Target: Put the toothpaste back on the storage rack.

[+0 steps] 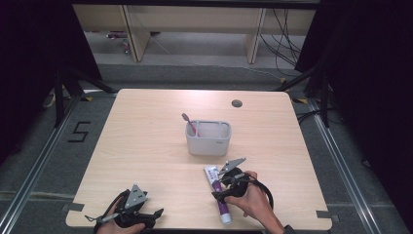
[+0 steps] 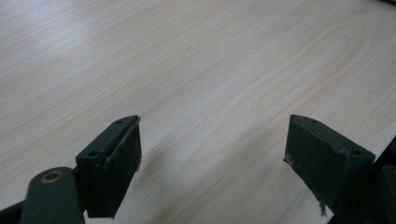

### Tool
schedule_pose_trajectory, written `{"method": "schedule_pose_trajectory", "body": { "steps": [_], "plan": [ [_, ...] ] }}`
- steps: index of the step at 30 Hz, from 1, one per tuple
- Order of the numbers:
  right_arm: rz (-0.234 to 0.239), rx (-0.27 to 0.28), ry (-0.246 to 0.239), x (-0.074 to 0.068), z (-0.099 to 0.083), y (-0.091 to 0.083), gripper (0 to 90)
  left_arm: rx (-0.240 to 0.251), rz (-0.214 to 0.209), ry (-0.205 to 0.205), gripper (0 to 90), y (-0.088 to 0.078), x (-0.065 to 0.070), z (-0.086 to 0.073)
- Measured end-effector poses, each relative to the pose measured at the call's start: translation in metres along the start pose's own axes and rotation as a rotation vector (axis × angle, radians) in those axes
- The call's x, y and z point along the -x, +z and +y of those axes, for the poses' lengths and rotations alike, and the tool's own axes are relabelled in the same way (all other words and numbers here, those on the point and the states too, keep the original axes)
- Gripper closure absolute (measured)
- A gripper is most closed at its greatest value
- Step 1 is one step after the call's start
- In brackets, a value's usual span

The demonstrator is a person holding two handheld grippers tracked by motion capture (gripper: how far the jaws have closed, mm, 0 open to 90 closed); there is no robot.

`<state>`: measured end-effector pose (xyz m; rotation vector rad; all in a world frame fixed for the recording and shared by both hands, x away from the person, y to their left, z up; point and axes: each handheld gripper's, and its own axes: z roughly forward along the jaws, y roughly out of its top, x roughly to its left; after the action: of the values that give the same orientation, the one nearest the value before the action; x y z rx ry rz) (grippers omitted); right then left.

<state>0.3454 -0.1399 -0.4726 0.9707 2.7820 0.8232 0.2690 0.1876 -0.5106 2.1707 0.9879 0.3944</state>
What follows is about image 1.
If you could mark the pink toothbrush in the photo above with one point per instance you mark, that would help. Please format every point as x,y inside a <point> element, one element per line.
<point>188,121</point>

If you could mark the person's left hand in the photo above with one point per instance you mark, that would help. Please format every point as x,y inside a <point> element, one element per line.
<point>120,229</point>

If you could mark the black curtain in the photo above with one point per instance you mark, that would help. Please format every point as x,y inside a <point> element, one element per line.
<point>29,58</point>
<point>373,81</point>

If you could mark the beige wooden desk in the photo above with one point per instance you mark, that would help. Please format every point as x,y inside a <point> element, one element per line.
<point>195,19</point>

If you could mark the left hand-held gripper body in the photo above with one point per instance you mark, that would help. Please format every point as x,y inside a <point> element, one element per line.
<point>134,196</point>

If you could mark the person's right hand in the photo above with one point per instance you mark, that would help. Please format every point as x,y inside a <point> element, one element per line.
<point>255,203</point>

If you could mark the black metal stand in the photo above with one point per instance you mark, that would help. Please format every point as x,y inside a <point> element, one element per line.
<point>59,97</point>
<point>324,97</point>

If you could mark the purple and white toothpaste tube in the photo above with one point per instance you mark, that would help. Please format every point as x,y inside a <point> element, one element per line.
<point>224,211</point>

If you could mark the yellow tape piece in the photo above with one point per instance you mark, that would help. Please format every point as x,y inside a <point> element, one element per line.
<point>87,98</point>
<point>300,100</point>

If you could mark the aluminium floor rail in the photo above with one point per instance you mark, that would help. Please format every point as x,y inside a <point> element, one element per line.
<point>341,169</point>
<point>35,169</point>

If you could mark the grey plastic toothbrush holder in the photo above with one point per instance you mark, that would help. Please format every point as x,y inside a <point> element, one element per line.
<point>207,148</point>

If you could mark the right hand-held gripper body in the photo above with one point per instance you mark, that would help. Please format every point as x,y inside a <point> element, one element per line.
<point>232,165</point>

